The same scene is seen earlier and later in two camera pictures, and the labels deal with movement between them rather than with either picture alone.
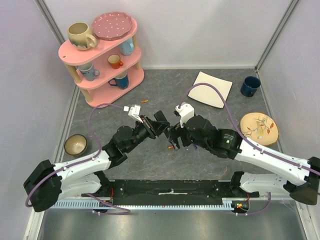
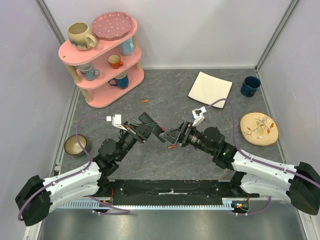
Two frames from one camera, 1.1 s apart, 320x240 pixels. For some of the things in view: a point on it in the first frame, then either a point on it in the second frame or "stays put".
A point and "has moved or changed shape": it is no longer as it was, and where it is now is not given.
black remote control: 159,116 has moved or changed shape
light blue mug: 127,47 stays put
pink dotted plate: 112,25 stays put
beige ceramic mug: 80,36 stays put
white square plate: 207,94 stays put
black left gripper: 153,127 → 140,131
